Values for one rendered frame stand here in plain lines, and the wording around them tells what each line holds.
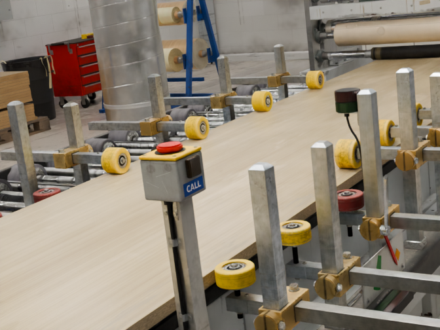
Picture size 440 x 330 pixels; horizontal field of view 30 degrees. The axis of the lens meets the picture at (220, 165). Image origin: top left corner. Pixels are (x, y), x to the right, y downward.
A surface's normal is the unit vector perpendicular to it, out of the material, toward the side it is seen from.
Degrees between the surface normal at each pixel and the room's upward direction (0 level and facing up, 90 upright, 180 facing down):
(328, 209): 90
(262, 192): 90
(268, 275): 90
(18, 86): 90
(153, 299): 0
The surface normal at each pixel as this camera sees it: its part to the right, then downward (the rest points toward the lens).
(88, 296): -0.11, -0.96
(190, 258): 0.84, 0.03
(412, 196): -0.53, 0.26
